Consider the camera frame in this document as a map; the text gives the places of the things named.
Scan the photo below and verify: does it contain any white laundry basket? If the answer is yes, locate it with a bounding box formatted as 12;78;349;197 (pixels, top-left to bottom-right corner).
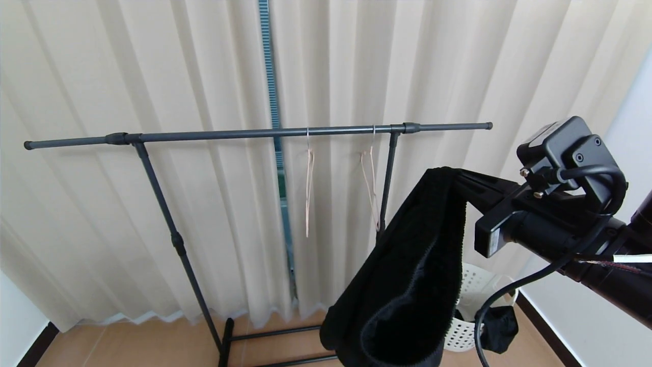
443;263;520;352

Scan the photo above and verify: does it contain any black short-sleeved shirt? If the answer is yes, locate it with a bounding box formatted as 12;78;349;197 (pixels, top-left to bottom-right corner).
454;305;520;355

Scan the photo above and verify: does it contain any beige curtain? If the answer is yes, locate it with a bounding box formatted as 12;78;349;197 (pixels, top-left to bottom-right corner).
0;0;652;333

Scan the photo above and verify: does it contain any black fleece garment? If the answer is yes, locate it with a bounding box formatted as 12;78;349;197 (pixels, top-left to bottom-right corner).
319;167;468;367

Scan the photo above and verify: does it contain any black clothes rack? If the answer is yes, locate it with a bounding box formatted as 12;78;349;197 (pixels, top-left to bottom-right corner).
24;121;494;367

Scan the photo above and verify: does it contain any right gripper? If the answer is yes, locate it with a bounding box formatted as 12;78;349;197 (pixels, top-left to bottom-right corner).
455;169;630;264

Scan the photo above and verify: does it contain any black cable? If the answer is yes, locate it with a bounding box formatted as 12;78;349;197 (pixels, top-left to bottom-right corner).
474;164;629;367

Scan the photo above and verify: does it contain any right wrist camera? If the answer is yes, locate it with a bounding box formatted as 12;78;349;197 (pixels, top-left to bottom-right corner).
515;116;628;215

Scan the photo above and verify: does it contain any pink clothes hanger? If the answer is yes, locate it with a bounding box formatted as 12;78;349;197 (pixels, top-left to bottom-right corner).
360;125;382;233
305;127;316;239

